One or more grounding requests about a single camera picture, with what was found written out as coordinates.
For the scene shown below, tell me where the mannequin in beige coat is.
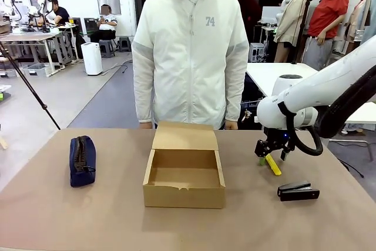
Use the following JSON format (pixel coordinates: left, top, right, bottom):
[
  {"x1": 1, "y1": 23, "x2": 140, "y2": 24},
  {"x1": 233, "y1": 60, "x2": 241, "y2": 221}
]
[{"x1": 273, "y1": 0, "x2": 312, "y2": 63}]

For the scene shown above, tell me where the small white table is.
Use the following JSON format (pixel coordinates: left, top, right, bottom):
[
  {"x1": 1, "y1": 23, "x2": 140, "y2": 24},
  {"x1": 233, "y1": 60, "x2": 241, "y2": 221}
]
[{"x1": 328, "y1": 102, "x2": 376, "y2": 146}]

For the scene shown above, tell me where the black stapler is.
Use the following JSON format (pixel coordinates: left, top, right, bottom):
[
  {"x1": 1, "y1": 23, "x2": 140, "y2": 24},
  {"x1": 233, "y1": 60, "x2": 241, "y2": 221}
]
[{"x1": 277, "y1": 180, "x2": 320, "y2": 202}]

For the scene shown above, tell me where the navy zipper pencil case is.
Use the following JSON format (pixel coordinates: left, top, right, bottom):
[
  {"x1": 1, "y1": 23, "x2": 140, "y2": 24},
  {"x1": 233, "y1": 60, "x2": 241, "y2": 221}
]
[{"x1": 69, "y1": 135, "x2": 97, "y2": 188}]

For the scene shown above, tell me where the seated person white tee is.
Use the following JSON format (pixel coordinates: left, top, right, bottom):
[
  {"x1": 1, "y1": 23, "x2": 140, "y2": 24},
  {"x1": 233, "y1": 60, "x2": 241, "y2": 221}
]
[{"x1": 89, "y1": 4, "x2": 118, "y2": 43}]

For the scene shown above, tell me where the seated man black tee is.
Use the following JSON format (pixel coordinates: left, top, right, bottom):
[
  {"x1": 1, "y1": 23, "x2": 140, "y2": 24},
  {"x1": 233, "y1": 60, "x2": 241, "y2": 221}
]
[{"x1": 48, "y1": 0, "x2": 71, "y2": 25}]

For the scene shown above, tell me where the black tripod leg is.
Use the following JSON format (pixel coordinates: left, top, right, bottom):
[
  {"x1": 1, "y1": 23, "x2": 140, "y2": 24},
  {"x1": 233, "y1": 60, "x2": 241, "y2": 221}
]
[{"x1": 0, "y1": 41, "x2": 62, "y2": 130}]

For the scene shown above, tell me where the grey computer tower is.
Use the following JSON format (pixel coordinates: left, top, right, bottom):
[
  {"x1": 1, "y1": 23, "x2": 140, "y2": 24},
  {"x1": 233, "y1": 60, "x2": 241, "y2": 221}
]
[{"x1": 249, "y1": 42, "x2": 267, "y2": 63}]

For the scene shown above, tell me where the person's left forearm white sleeve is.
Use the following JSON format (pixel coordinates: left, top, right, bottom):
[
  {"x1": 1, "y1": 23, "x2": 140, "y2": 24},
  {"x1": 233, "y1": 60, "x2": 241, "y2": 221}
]
[{"x1": 225, "y1": 65, "x2": 249, "y2": 122}]

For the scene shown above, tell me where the brown cardboard box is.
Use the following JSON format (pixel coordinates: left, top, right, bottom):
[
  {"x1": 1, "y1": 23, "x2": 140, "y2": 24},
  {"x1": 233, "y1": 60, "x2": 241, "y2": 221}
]
[{"x1": 142, "y1": 121, "x2": 226, "y2": 209}]

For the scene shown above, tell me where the grey storage crate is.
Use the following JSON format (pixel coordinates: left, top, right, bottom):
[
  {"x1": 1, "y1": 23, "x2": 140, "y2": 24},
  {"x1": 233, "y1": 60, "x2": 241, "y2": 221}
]
[{"x1": 22, "y1": 63, "x2": 49, "y2": 78}]

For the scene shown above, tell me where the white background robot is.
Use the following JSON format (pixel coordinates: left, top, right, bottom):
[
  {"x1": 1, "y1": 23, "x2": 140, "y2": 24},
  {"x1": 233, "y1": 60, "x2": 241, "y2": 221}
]
[{"x1": 28, "y1": 0, "x2": 56, "y2": 33}]

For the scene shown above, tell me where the white air purifier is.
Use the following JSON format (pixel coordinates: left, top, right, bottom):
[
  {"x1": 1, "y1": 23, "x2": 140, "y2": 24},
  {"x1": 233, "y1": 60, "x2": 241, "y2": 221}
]
[{"x1": 80, "y1": 42, "x2": 103, "y2": 76}]

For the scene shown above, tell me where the black corrugated cable hose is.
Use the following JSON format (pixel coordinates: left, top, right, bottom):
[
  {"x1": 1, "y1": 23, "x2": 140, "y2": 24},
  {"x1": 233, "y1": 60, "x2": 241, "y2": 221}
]
[{"x1": 277, "y1": 68, "x2": 376, "y2": 156}]

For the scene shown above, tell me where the wooden top work table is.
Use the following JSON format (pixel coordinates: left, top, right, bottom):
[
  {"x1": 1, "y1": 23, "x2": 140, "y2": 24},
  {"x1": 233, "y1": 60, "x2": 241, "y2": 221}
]
[{"x1": 0, "y1": 32, "x2": 61, "y2": 77}]

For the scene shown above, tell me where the mannequin in dark red garment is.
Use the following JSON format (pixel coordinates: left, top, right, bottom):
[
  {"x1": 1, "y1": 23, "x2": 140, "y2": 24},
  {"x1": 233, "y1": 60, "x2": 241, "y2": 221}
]
[{"x1": 234, "y1": 0, "x2": 262, "y2": 43}]

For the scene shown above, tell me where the grey plastic stool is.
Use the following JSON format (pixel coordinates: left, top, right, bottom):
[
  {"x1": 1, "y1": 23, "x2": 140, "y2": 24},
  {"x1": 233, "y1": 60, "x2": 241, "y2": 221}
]
[
  {"x1": 99, "y1": 40, "x2": 116, "y2": 59},
  {"x1": 117, "y1": 36, "x2": 132, "y2": 53}
]

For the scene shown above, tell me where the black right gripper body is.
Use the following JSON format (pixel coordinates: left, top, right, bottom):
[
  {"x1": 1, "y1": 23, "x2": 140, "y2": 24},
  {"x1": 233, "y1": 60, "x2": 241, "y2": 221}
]
[{"x1": 263, "y1": 127, "x2": 292, "y2": 149}]

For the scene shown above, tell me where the person's right forearm white sleeve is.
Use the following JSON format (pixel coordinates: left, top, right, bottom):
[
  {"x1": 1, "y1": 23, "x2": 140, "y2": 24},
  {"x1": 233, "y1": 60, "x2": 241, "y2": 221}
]
[{"x1": 132, "y1": 65, "x2": 156, "y2": 124}]

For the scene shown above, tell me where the person in white jacket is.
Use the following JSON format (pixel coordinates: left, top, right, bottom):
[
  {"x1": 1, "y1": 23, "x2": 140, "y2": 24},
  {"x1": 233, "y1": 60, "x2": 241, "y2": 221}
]
[{"x1": 131, "y1": 0, "x2": 250, "y2": 130}]

